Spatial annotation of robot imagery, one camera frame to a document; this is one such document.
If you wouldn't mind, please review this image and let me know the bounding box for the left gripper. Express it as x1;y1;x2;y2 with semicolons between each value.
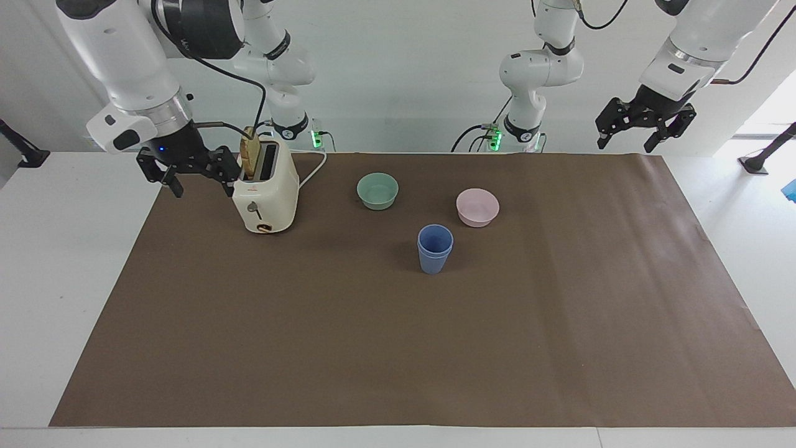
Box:
595;83;697;154

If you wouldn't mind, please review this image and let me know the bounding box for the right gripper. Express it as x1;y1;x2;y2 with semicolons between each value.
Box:
136;121;243;199

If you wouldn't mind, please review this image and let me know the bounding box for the toast slice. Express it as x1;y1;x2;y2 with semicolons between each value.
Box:
240;127;262;181

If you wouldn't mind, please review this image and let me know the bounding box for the cream toaster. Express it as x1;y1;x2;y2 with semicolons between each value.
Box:
231;139;300;235

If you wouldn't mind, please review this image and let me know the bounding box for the black stand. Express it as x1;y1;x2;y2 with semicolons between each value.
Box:
0;118;51;169
738;122;796;175

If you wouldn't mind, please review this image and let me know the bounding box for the green bowl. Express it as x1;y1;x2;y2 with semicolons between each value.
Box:
356;172;400;211

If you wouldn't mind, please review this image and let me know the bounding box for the pink bowl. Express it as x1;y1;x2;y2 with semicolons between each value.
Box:
456;188;501;228

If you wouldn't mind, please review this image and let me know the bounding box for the blue cup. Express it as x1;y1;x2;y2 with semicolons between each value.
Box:
417;224;455;259
419;248;452;276

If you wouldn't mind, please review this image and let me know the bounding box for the white toaster cable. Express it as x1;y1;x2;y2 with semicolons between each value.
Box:
296;149;328;190

